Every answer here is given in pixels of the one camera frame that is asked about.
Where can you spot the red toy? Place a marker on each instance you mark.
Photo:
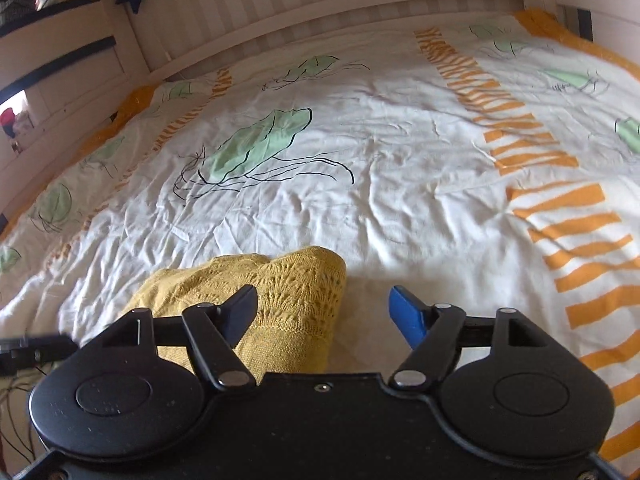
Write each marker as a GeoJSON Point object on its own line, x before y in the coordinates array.
{"type": "Point", "coordinates": [7, 121]}

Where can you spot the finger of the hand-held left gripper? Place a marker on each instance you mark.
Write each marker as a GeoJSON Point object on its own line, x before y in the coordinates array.
{"type": "Point", "coordinates": [45, 342]}

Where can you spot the white leaf print bed cover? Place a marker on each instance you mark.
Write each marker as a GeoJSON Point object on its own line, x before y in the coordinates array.
{"type": "Point", "coordinates": [375, 160]}

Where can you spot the yellow knit sweater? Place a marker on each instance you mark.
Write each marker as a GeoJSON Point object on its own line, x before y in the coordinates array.
{"type": "Point", "coordinates": [300, 285]}

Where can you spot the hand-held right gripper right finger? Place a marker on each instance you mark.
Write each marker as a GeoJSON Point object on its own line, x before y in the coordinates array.
{"type": "Point", "coordinates": [407, 316]}

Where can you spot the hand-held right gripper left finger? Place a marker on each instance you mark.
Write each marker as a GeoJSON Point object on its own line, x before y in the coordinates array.
{"type": "Point", "coordinates": [242, 310]}

